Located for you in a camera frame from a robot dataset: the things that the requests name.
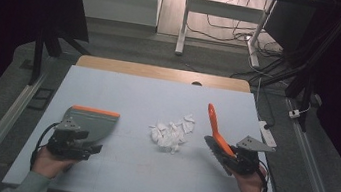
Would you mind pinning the black metal stand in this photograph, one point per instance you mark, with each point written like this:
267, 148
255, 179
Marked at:
39, 54
308, 81

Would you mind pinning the white desk frame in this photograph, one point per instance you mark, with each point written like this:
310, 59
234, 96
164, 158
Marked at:
224, 10

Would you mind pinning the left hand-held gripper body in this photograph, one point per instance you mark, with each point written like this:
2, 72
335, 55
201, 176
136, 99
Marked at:
67, 145

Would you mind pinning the person's left hand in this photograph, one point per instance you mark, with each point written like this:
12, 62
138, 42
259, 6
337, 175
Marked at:
48, 163

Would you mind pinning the orange hand brush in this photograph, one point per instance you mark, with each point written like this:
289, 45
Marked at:
217, 134

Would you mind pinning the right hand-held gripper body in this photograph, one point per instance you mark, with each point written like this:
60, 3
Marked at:
246, 162

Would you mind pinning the wooden table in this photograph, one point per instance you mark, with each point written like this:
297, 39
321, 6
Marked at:
148, 70

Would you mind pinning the person's right hand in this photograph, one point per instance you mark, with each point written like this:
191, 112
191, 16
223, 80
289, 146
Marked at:
253, 188

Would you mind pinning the black floor plate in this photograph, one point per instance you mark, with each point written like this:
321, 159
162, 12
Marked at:
41, 98

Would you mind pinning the small white adapter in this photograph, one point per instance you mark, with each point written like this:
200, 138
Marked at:
294, 113

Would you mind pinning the pile of white paper scraps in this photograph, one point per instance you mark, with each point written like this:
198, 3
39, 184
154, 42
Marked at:
171, 133

